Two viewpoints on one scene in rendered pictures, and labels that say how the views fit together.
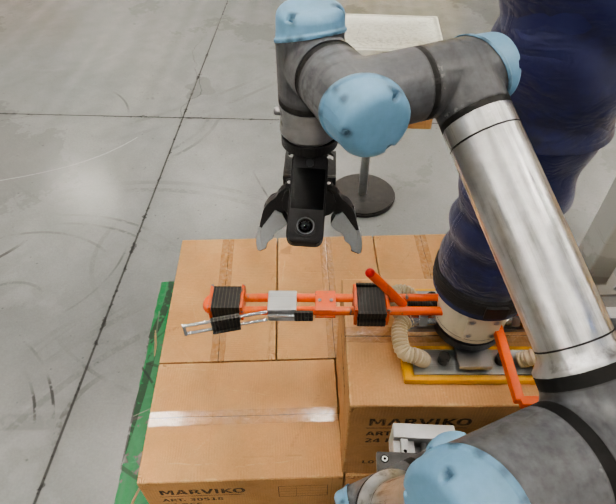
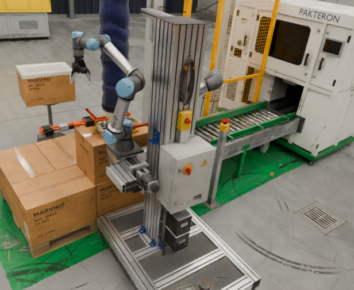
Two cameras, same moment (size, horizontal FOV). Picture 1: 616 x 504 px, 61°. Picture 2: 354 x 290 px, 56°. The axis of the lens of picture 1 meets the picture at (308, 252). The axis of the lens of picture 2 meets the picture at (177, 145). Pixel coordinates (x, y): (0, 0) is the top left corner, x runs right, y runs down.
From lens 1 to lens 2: 1.88 m
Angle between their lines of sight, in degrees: 35
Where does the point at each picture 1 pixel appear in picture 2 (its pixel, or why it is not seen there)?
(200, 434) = (41, 193)
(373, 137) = (95, 46)
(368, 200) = not seen: hidden behind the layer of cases
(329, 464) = (89, 184)
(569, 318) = (128, 65)
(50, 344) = not seen: outside the picture
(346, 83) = (89, 39)
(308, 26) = (79, 34)
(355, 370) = (90, 141)
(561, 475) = (133, 77)
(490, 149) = (110, 48)
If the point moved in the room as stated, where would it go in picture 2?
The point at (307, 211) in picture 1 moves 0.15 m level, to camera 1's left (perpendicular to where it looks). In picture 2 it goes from (83, 67) to (61, 69)
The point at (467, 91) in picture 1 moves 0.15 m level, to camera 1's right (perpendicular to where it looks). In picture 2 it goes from (104, 41) to (124, 39)
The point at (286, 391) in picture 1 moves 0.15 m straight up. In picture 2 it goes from (64, 175) to (63, 161)
